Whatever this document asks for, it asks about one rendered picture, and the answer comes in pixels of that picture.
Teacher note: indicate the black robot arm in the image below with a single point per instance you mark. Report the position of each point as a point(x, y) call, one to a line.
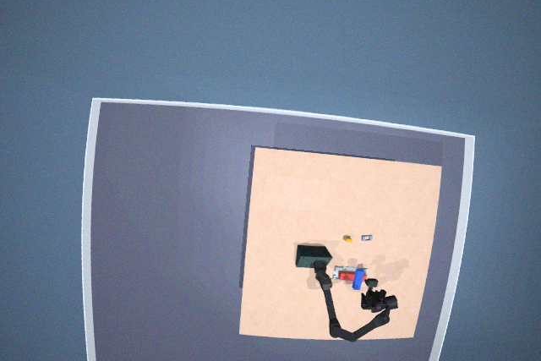
point(378, 304)

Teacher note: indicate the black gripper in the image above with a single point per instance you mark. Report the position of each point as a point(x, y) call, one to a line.
point(365, 301)

